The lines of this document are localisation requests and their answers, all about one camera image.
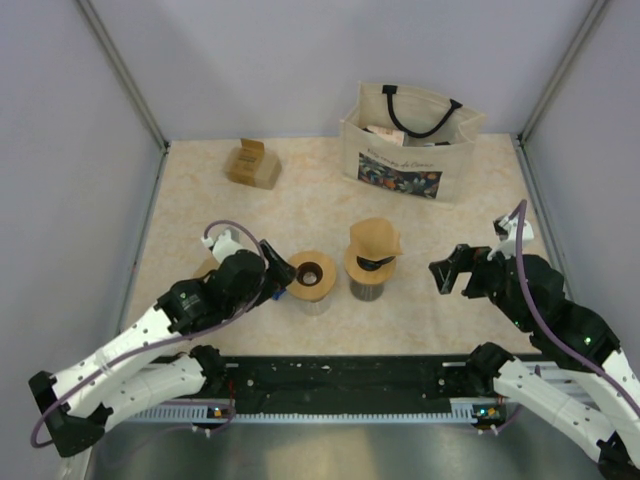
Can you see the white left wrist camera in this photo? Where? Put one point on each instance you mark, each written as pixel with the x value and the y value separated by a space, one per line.
pixel 222 242

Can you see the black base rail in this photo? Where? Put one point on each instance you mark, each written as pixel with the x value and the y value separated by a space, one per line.
pixel 335 385

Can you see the smoked glass carafe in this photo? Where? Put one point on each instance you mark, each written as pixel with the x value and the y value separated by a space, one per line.
pixel 366 292

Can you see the brown paper coffee filter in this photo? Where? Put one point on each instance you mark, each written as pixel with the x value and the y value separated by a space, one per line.
pixel 375 239

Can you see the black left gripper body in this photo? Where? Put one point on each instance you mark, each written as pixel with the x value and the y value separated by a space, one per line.
pixel 271 286

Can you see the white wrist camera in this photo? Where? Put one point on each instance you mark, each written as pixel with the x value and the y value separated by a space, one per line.
pixel 222 242
pixel 505 228

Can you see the wooden ring stand front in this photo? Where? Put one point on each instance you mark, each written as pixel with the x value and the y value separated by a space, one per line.
pixel 315 275

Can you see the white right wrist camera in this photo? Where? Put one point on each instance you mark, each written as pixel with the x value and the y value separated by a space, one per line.
pixel 505 228

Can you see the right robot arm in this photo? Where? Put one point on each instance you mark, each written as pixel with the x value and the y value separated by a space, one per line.
pixel 530 293

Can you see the wooden dripper ring stand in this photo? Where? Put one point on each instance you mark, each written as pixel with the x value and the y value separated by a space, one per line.
pixel 366 277

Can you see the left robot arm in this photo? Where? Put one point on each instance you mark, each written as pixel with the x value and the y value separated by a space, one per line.
pixel 81 403

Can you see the clear glass beaker wooden collar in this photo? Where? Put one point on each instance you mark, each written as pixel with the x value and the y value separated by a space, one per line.
pixel 315 308

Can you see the cream canvas tote bag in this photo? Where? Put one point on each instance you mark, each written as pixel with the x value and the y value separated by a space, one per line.
pixel 410 141

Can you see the blue glass dripper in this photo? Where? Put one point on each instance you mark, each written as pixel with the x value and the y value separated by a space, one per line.
pixel 278 294
pixel 373 265

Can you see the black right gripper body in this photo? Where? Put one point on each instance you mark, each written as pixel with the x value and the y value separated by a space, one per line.
pixel 487 277

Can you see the brown paper filter stack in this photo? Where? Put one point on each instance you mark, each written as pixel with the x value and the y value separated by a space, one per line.
pixel 206 267

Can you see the brown cardboard box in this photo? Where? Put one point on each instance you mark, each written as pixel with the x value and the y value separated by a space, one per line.
pixel 251 164

